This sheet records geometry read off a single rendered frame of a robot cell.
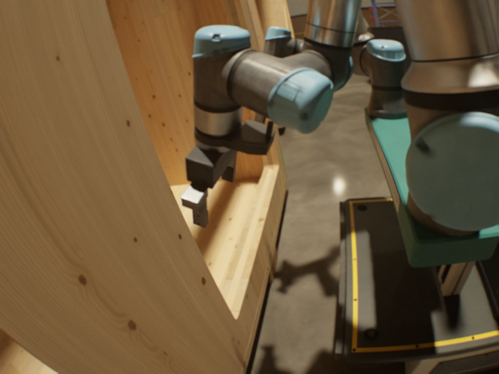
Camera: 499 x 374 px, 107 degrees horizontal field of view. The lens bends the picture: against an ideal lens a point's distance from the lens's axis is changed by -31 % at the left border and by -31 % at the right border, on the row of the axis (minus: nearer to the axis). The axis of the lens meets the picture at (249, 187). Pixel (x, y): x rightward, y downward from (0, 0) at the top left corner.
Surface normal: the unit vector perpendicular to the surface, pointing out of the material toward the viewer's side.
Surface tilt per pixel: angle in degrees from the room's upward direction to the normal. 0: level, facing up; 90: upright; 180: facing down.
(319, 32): 88
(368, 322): 0
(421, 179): 98
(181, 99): 90
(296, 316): 0
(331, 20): 98
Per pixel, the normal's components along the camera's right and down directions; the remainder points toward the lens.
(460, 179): -0.56, 0.63
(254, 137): 0.11, -0.69
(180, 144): -0.22, 0.54
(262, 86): -0.53, 0.25
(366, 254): -0.23, -0.84
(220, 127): 0.19, 0.72
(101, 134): 0.95, -0.08
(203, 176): -0.34, 0.65
